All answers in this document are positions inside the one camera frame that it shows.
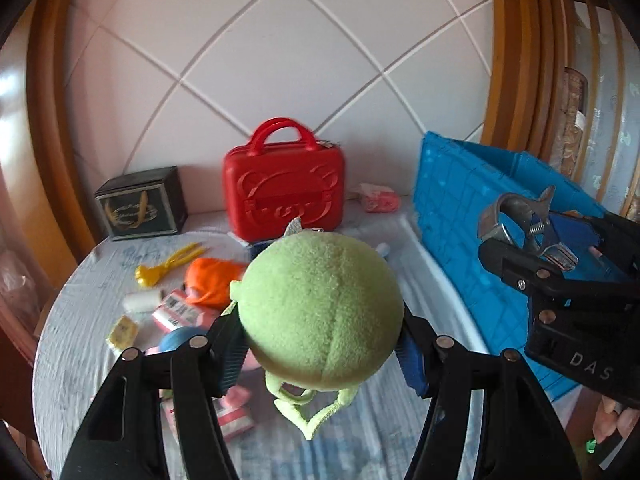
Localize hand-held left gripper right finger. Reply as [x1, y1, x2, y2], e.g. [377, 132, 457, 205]
[394, 302, 584, 480]

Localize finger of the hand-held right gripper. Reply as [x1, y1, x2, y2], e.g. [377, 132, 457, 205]
[477, 236, 640, 308]
[549, 210, 640, 285]

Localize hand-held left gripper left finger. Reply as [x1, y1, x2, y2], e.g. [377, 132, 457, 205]
[60, 305, 251, 480]

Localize metal adjustable wrench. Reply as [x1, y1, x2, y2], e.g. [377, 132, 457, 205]
[476, 184, 580, 274]

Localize orange plush toy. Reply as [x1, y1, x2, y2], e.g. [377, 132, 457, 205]
[184, 257, 247, 310]

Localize blue plastic crate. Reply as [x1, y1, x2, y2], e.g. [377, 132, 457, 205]
[412, 130, 632, 404]

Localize green plush ball toy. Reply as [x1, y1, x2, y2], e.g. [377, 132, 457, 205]
[230, 217, 406, 442]

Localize person's right hand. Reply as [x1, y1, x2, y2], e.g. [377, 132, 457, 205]
[592, 394, 640, 446]

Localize blue and pink toy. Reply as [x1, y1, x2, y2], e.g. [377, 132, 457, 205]
[145, 327, 202, 357]

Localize red label tissue packet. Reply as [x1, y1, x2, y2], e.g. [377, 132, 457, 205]
[160, 384, 256, 444]
[151, 290, 222, 332]

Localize white bandage roll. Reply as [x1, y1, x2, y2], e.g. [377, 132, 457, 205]
[122, 287, 166, 315]

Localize small blue box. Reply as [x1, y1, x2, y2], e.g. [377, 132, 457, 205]
[244, 237, 274, 266]

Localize yellow snack packet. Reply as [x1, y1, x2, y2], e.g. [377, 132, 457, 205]
[104, 313, 140, 351]

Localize yellow plastic tongs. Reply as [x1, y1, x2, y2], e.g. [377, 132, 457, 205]
[133, 242, 207, 289]

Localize pink tissue packet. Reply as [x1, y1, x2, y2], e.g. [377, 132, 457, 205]
[349, 182, 403, 214]

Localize dark gift box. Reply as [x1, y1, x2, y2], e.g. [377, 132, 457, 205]
[94, 165, 189, 242]

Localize small red suitcase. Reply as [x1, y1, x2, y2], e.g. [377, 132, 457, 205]
[222, 117, 347, 244]

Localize wooden frame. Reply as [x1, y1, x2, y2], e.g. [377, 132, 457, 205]
[27, 0, 99, 267]
[479, 0, 567, 162]

